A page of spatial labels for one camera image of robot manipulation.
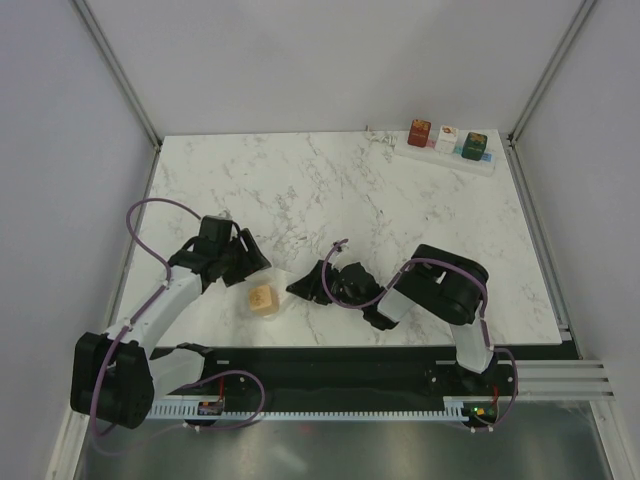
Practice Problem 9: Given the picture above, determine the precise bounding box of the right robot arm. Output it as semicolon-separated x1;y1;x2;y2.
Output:
286;240;494;394

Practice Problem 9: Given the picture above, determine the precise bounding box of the white cube socket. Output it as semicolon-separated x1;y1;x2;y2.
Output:
246;267;296;320

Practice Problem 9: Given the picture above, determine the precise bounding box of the white power strip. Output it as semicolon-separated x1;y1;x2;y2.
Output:
394;132;498;177

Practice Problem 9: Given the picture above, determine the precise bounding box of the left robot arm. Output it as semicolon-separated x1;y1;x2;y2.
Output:
70;216;271;429

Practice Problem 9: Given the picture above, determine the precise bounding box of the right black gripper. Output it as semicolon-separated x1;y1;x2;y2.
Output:
286;259;366;311

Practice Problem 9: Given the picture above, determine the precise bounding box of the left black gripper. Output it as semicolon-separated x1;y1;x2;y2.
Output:
218;229;271;288

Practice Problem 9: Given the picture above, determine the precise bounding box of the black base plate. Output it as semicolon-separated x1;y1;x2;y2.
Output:
160;344;516;414

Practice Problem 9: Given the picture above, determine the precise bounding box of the aluminium frame rail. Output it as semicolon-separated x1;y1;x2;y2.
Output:
69;357;617;399

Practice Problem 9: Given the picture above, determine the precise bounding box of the white cable duct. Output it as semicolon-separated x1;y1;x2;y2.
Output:
145;396;468;422

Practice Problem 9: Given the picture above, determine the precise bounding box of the white cube plug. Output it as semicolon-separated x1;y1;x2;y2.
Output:
434;125;459;154

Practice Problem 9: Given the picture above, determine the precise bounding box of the green cube plug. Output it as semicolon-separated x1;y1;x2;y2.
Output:
461;132;488;161

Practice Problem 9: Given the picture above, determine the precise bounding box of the red cube plug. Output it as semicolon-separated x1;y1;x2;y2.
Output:
407;119;432;148

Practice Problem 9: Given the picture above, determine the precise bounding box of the beige cube plug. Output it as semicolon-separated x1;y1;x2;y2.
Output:
248;284;279;317

